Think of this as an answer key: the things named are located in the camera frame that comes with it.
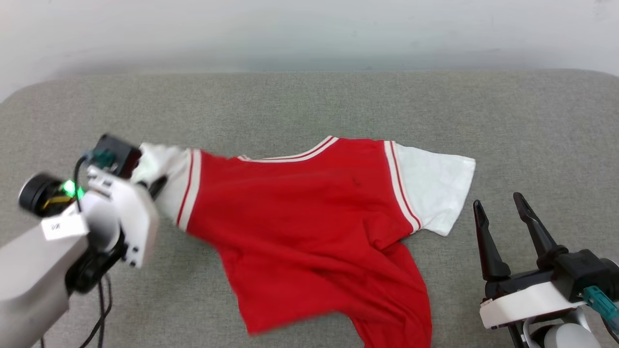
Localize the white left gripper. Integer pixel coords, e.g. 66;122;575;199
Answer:
80;166;168;269

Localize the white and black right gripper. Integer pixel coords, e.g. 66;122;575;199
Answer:
473;192;588;330

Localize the red shirt with white sleeves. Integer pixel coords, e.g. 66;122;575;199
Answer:
131;136;477;348

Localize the white paper tag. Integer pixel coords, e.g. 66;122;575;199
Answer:
41;213;90;241

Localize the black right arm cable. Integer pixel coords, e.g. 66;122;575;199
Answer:
507;319;532;348

